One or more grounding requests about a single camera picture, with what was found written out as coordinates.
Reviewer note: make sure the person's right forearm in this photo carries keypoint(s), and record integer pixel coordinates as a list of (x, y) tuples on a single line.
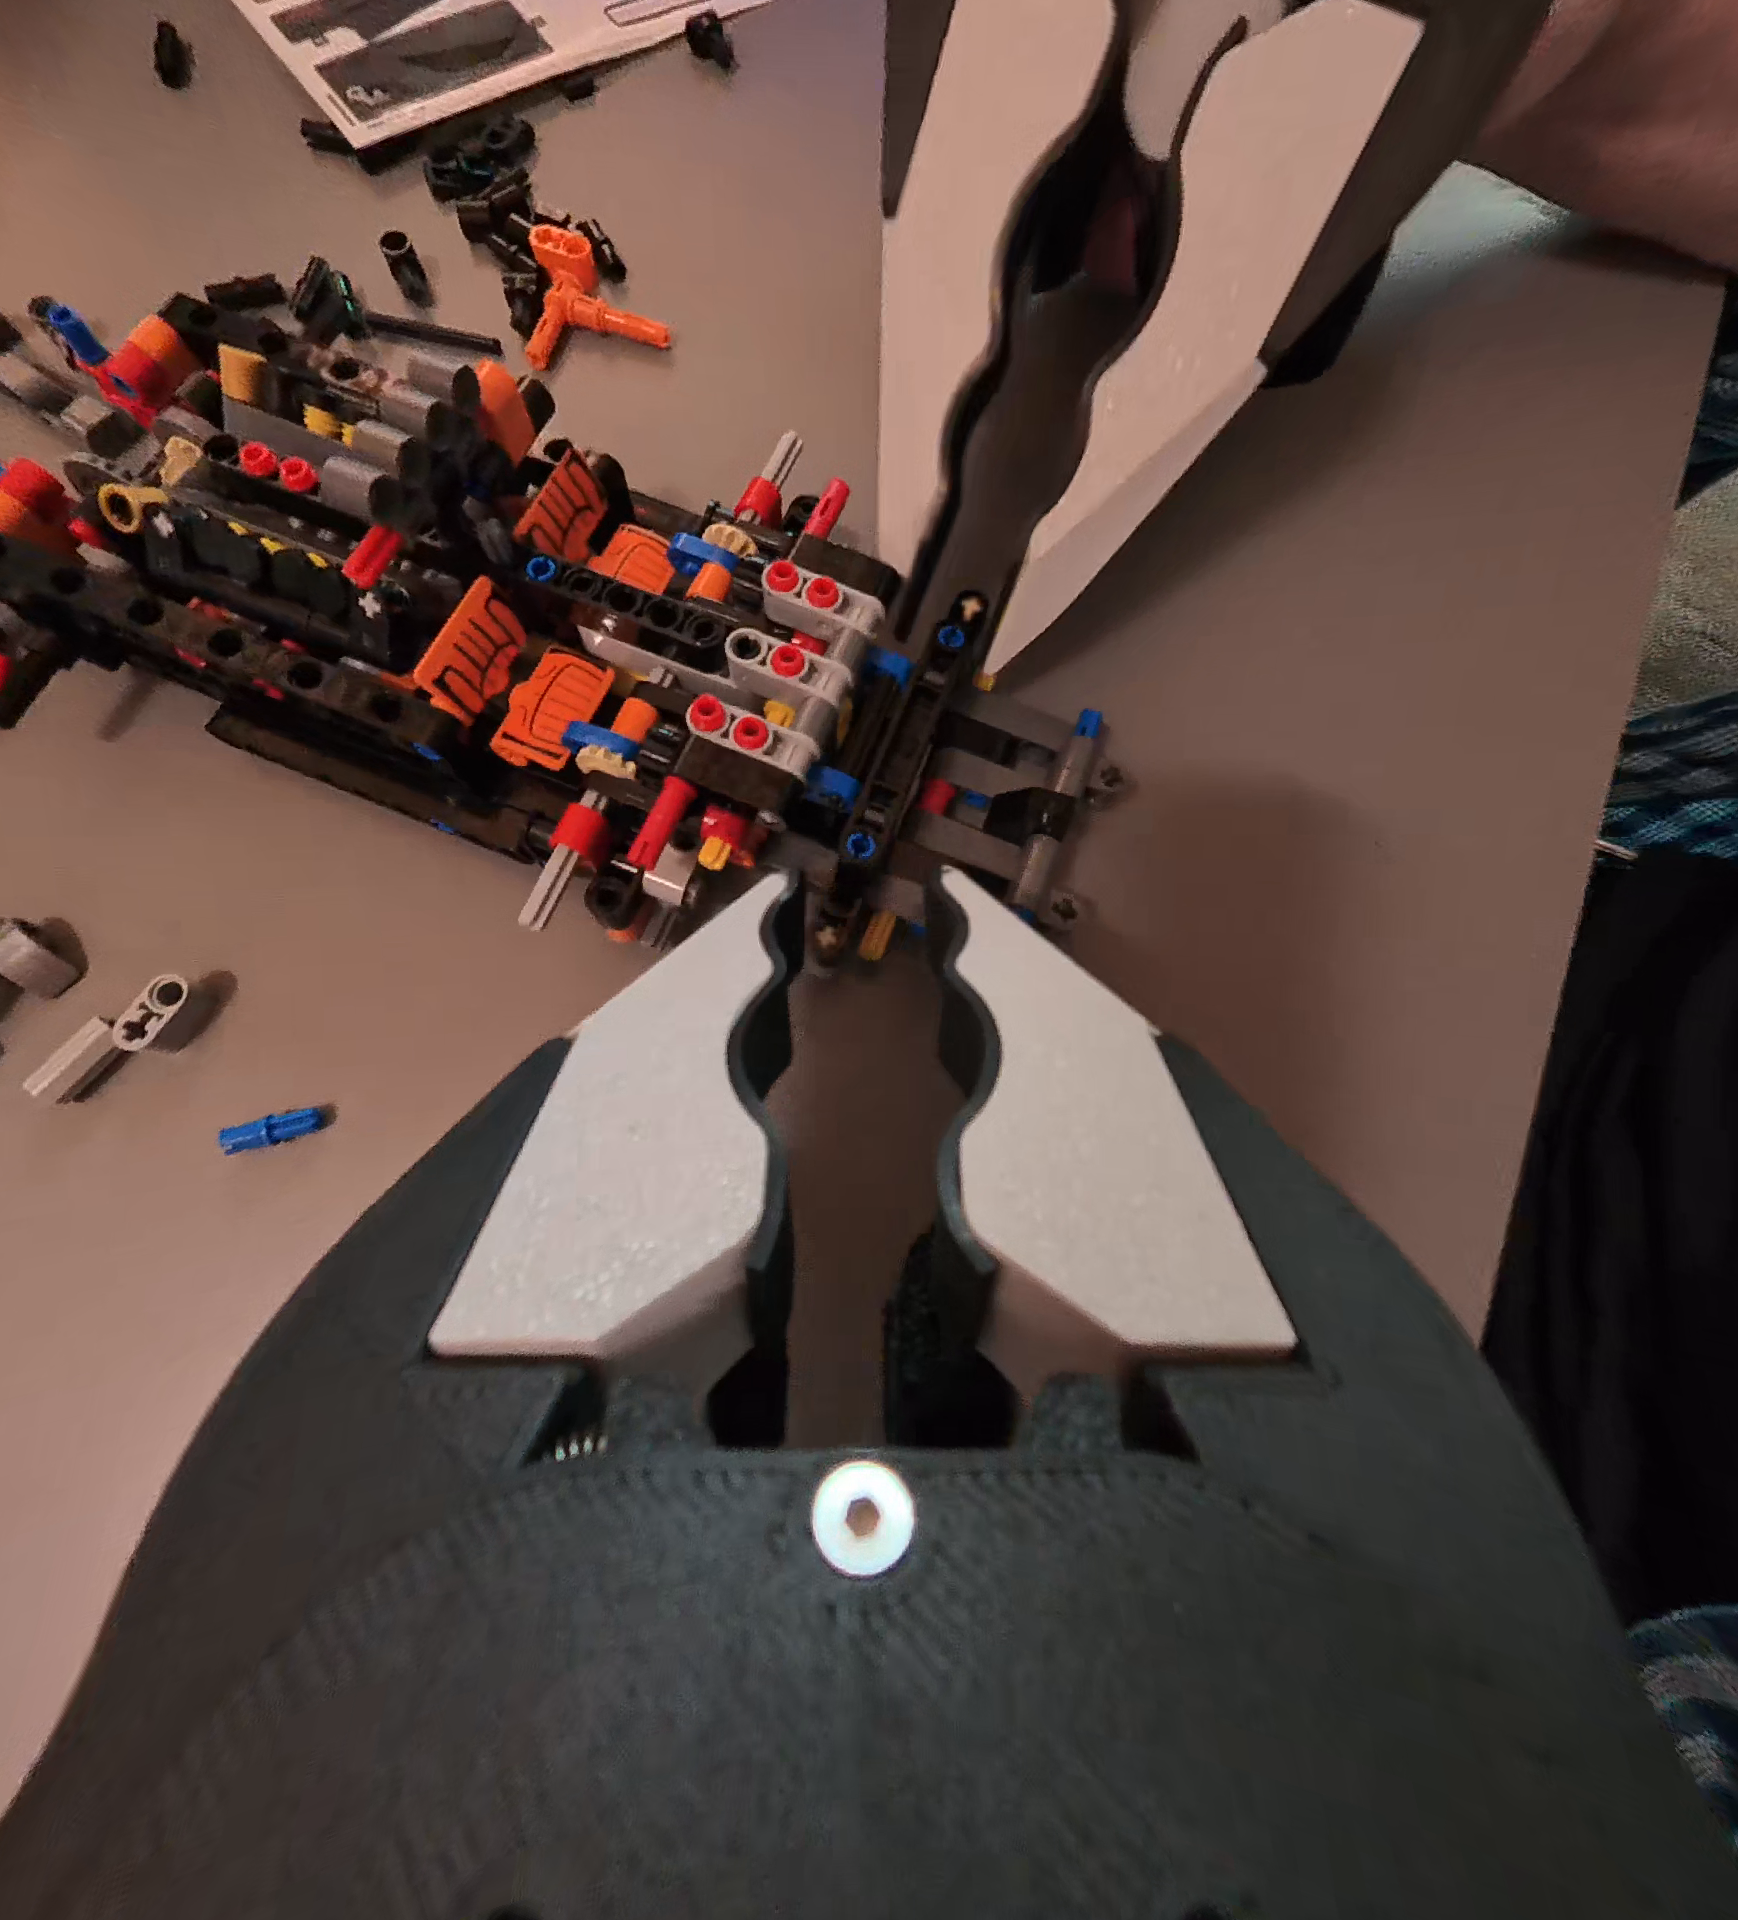
[(1679, 104)]

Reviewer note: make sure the white sticker sheet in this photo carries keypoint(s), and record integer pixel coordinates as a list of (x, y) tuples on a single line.
[(509, 44)]

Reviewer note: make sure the person's plaid shirt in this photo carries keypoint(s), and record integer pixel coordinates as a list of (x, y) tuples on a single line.
[(1708, 780)]

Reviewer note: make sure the pile of black lego connectors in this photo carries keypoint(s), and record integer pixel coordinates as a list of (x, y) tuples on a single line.
[(488, 165)]

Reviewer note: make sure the long black lego axle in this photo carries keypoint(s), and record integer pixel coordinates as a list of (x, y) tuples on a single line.
[(435, 330)]

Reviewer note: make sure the black lego connector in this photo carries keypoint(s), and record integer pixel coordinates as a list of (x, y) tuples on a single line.
[(173, 52), (712, 39)]

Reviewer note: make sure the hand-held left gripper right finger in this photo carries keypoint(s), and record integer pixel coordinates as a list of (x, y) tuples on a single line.
[(1111, 1170)]

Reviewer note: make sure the person's dark trousers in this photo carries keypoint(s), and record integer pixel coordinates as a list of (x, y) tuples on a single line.
[(1679, 1200)]

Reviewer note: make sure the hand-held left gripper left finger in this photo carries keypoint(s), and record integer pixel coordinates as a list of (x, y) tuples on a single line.
[(614, 1170)]

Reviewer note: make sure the blue lego pin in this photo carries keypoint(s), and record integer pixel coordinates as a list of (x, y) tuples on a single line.
[(278, 1129)]

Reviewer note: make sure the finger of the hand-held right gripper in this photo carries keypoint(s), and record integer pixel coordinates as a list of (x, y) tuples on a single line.
[(944, 180), (1260, 180)]

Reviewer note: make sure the orange lego axle connector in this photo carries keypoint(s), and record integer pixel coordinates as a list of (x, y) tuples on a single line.
[(600, 318)]

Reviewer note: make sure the partly built lego car chassis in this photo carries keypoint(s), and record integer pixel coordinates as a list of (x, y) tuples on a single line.
[(630, 614)]

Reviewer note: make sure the orange two-hole lego connector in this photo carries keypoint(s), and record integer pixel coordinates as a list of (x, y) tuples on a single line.
[(561, 252)]

